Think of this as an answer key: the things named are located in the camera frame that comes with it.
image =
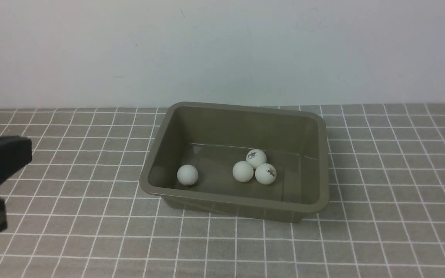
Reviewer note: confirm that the white ping-pong ball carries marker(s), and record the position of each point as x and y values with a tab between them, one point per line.
187	175
256	157
265	174

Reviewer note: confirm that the olive plastic bin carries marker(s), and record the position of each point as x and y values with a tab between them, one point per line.
214	137

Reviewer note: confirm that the white ping-pong ball marked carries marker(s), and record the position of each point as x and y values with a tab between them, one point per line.
243	171

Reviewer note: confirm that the grey checked tablecloth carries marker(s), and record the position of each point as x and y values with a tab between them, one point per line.
77	211

